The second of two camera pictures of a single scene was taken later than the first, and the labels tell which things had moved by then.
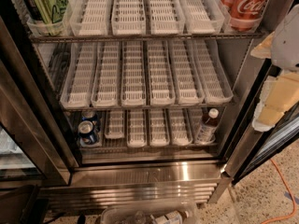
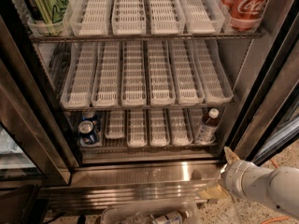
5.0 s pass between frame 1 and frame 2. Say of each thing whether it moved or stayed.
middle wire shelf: stayed
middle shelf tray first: stayed
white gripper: moved
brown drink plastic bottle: stayed
